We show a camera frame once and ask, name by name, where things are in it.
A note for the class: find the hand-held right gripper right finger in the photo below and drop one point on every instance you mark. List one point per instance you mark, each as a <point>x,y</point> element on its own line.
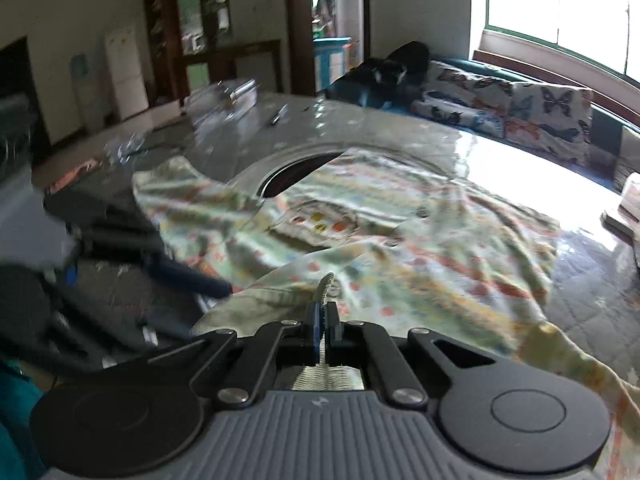
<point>334,327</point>

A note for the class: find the clear plastic bag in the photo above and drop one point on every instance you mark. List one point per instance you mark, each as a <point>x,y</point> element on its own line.
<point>225,100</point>

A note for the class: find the water dispenser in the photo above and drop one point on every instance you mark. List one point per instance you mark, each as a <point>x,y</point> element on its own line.
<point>86,90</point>

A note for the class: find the window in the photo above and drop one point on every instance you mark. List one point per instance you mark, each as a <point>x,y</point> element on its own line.
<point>550,0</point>

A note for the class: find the butterfly pattern pillows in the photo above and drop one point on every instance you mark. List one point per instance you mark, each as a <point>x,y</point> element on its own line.
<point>505,105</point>

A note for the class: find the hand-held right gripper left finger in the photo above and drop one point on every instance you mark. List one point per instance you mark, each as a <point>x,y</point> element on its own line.
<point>314,331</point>

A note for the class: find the white refrigerator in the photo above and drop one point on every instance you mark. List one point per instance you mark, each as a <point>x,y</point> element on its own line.
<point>126,72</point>

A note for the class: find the person's teal clothing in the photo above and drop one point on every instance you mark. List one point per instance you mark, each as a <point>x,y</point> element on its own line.
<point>12,420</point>

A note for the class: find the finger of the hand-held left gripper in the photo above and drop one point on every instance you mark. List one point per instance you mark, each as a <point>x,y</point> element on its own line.
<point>165,327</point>
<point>200,282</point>

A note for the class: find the pen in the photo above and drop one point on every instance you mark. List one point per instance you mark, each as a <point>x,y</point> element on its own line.
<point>278,115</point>

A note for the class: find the crumpled clear wrapper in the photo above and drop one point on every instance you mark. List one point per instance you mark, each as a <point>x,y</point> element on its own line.
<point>127,145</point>

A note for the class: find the red paper sheet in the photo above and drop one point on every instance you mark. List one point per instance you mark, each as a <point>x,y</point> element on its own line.
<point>75,175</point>

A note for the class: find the wooden side desk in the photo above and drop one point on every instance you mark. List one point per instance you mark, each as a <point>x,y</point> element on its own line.
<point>250,52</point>

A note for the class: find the blue small cabinet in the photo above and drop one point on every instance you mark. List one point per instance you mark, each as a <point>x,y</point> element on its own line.
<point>330,60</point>

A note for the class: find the dark wooden cabinet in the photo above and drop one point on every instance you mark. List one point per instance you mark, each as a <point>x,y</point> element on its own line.
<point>200,20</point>

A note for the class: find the book stack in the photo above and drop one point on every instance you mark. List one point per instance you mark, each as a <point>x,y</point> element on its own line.
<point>625,210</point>

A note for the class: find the teal sofa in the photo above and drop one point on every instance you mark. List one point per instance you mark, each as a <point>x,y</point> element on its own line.
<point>605,125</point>

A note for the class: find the floral patterned shirt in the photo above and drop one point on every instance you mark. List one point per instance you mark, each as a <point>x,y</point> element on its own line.
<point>425,240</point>

